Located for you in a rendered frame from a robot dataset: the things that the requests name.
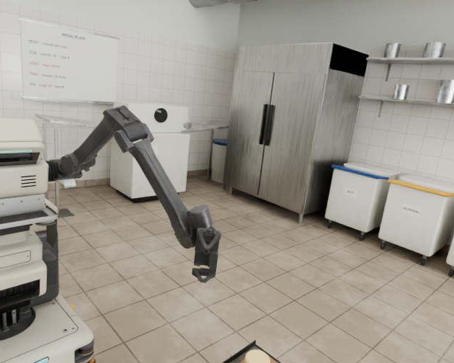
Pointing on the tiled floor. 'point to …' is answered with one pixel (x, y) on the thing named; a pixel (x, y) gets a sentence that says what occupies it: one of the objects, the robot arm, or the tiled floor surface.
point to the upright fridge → (292, 121)
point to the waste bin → (219, 145)
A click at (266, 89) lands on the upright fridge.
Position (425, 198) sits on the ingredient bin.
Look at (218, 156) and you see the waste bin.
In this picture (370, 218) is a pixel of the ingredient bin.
